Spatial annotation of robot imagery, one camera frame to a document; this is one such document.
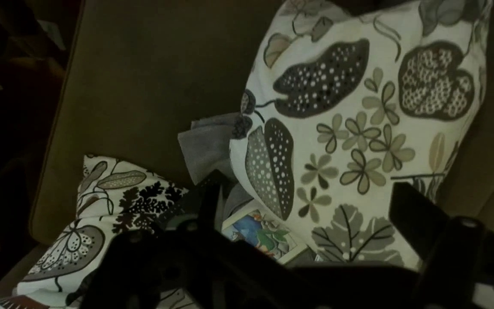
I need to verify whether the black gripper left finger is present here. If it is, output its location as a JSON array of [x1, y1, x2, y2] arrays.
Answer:
[[192, 170, 235, 230]]

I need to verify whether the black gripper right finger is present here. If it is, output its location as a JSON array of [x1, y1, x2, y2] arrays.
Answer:
[[387, 182, 451, 265]]

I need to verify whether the cream illustrated book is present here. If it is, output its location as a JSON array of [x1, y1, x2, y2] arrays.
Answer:
[[219, 199, 312, 266]]

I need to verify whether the grey cloth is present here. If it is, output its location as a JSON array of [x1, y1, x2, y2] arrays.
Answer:
[[176, 110, 254, 230]]

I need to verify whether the small floral print pillow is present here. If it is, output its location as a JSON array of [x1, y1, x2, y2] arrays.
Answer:
[[0, 153, 202, 309]]

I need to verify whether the large floral print pillow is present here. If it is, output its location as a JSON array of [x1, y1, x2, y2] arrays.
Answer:
[[228, 0, 494, 273]]

